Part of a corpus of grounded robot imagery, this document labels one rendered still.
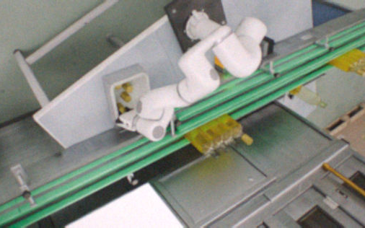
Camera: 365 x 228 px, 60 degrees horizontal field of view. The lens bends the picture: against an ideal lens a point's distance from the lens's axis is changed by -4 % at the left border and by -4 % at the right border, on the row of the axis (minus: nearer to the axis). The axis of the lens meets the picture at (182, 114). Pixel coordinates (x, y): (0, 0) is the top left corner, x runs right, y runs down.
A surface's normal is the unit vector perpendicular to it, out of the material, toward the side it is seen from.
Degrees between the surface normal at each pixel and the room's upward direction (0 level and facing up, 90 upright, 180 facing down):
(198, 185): 90
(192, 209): 90
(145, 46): 0
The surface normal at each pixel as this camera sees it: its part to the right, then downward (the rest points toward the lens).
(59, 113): 0.57, 0.50
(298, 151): -0.04, -0.78
